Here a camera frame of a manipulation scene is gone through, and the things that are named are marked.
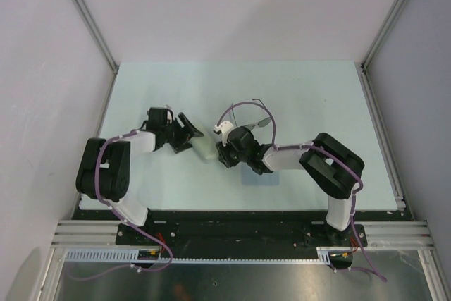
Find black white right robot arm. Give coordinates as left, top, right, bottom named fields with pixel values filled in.
left=214, top=121, right=365, bottom=245

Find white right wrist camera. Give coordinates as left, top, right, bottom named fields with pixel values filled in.
left=214, top=121, right=235, bottom=135

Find aluminium post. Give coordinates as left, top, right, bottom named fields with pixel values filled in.
left=361, top=0, right=409, bottom=70
left=71, top=0, right=119, bottom=75

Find right rear aluminium post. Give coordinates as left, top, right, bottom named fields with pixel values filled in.
left=361, top=0, right=409, bottom=70

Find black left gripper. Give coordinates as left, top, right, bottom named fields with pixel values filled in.
left=162, top=113, right=203, bottom=154

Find black gold aviator sunglasses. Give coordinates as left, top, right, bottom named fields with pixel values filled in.
left=228, top=105, right=271, bottom=130

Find left rear aluminium post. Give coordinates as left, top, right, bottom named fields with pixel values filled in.
left=71, top=0, right=119, bottom=75

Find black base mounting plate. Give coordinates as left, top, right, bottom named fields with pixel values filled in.
left=70, top=209, right=413, bottom=256

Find aluminium front frame rail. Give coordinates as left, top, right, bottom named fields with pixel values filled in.
left=51, top=221, right=434, bottom=249

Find pale green glasses case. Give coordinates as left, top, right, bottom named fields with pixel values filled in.
left=190, top=136, right=218, bottom=161

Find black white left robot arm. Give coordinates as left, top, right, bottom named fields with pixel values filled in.
left=75, top=107, right=204, bottom=245

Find grey slotted cable duct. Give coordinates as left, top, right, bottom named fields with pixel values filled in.
left=65, top=247, right=332, bottom=265

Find blue square cleaning cloth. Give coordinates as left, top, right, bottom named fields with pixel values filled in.
left=241, top=166, right=280, bottom=186

